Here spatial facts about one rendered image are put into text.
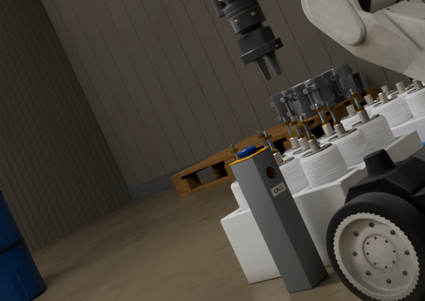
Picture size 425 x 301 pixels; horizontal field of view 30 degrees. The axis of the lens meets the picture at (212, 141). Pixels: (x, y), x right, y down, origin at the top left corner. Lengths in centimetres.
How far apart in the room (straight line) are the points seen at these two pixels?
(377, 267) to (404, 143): 67
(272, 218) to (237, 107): 473
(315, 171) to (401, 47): 46
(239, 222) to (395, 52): 69
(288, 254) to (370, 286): 36
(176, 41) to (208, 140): 88
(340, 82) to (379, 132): 316
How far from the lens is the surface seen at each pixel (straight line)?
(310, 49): 584
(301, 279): 175
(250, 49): 200
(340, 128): 194
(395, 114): 233
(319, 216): 182
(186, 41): 661
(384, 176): 138
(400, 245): 135
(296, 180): 189
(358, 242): 139
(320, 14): 149
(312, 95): 494
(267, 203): 171
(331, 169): 181
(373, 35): 146
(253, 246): 197
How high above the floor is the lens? 43
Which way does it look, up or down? 2 degrees down
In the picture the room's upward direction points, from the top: 25 degrees counter-clockwise
